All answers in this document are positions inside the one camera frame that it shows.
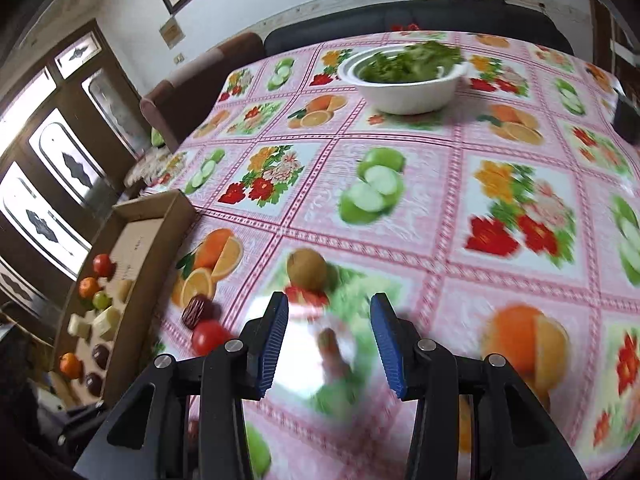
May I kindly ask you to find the cardboard tray box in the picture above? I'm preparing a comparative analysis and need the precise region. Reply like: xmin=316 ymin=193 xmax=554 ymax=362
xmin=51 ymin=190 xmax=195 ymax=405

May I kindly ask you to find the red tomato lower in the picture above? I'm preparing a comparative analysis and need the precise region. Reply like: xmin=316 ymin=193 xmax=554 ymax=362
xmin=92 ymin=254 xmax=115 ymax=278

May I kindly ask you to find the small dark red jujube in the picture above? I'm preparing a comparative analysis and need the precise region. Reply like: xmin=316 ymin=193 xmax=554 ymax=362
xmin=85 ymin=372 xmax=103 ymax=398

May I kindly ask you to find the brown kiwi fruit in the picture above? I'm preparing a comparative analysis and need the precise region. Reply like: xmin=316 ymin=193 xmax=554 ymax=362
xmin=286 ymin=247 xmax=328 ymax=292

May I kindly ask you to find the small brown longan fruit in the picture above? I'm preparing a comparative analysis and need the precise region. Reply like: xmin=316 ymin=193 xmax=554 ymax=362
xmin=116 ymin=278 xmax=134 ymax=304

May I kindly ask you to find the red tomato upper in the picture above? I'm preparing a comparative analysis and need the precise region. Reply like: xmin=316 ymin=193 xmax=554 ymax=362
xmin=191 ymin=320 xmax=233 ymax=356

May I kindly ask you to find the dried red date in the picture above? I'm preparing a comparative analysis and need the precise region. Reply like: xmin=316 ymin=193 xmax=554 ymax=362
xmin=181 ymin=294 xmax=216 ymax=330

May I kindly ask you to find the black cylindrical container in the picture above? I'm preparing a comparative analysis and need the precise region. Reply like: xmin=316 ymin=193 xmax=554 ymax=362
xmin=612 ymin=93 xmax=640 ymax=146

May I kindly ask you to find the black leather sofa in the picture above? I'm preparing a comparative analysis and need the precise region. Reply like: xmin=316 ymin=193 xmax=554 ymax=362
xmin=264 ymin=0 xmax=574 ymax=55

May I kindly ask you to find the red tomato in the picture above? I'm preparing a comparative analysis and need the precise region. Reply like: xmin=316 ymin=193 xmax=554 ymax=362
xmin=92 ymin=254 xmax=115 ymax=278
xmin=191 ymin=320 xmax=233 ymax=356

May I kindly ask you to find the orange mandarin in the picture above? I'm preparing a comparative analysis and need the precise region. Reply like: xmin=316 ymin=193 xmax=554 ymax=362
xmin=78 ymin=276 xmax=102 ymax=300
xmin=58 ymin=352 xmax=84 ymax=380

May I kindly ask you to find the floral fruit print tablecloth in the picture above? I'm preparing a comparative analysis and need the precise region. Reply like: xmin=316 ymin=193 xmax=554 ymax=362
xmin=152 ymin=32 xmax=639 ymax=479

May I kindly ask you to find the green cloth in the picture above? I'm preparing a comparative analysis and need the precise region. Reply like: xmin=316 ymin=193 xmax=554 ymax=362
xmin=150 ymin=128 xmax=165 ymax=148

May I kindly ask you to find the green grape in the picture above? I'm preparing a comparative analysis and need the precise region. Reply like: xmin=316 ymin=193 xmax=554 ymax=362
xmin=92 ymin=289 xmax=113 ymax=311

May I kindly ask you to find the wooden door with glass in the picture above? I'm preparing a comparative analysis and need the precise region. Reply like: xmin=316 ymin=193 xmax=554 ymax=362
xmin=1 ymin=21 xmax=150 ymax=344

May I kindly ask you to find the dark purple plum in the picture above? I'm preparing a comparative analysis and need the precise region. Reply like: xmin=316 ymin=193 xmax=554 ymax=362
xmin=91 ymin=344 xmax=111 ymax=370

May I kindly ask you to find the white bowl of greens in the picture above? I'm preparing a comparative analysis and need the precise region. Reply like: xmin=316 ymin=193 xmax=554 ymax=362
xmin=338 ymin=40 xmax=470 ymax=116

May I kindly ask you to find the brown armchair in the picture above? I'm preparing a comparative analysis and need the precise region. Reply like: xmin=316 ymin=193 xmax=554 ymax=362
xmin=140 ymin=32 xmax=265 ymax=152

